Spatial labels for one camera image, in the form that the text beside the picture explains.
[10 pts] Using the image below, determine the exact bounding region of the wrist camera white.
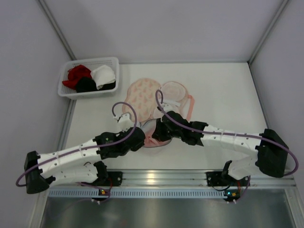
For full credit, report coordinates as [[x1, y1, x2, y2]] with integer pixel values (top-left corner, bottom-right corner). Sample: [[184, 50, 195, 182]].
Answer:
[[114, 113, 134, 132], [157, 103, 174, 114]]

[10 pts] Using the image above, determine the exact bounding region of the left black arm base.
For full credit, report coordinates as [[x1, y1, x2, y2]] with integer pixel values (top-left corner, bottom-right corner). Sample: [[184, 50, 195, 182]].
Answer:
[[93, 171, 123, 187]]

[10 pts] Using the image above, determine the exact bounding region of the aluminium mounting rail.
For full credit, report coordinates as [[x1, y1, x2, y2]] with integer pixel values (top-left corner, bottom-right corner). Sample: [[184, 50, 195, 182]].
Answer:
[[109, 169, 296, 189]]

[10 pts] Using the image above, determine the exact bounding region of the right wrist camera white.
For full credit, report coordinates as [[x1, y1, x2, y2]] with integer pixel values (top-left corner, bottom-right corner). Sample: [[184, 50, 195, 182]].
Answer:
[[157, 103, 174, 114]]

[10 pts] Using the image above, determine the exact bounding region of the red garment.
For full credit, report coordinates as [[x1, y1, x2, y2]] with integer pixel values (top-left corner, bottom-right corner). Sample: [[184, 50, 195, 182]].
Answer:
[[62, 65, 92, 90]]

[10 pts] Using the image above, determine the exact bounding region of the pink bra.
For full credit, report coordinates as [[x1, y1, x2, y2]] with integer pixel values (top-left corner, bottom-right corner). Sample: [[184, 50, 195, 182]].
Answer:
[[144, 135, 171, 148]]

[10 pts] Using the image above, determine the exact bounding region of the pink floral mesh laundry bag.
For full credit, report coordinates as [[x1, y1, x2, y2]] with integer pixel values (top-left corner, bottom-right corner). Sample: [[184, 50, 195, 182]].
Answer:
[[125, 78, 195, 124]]

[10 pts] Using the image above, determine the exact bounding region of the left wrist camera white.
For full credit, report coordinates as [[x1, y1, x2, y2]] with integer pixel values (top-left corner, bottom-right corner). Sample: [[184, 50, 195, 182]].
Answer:
[[114, 113, 134, 132]]

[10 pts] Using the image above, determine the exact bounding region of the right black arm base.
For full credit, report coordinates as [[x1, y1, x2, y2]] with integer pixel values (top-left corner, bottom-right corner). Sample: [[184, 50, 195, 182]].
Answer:
[[206, 171, 249, 187]]

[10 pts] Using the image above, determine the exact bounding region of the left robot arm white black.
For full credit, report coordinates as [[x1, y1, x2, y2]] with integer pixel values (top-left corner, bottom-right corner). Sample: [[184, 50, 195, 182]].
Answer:
[[24, 127, 145, 194]]

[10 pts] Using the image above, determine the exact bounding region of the white plastic basket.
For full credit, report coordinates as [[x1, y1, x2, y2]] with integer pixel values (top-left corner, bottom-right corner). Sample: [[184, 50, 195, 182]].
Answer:
[[58, 57, 120, 100]]

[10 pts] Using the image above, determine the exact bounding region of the black garment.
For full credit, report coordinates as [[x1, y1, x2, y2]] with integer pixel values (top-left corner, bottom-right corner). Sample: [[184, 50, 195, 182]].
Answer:
[[75, 77, 116, 93]]

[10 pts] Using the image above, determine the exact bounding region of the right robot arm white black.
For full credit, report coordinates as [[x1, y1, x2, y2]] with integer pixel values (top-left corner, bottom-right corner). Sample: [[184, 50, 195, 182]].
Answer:
[[152, 111, 288, 180]]

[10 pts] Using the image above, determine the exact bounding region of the white blue-rimmed mesh laundry bag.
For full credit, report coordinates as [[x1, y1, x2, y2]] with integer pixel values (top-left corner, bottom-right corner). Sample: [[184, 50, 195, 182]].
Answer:
[[141, 119, 156, 136]]

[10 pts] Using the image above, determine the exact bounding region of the white bra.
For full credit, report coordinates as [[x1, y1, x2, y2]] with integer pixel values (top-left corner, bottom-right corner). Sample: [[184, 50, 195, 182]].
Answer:
[[91, 65, 116, 90]]

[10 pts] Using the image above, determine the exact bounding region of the white slotted cable duct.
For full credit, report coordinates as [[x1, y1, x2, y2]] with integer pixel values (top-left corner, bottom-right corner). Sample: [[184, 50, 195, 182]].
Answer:
[[48, 188, 227, 199]]

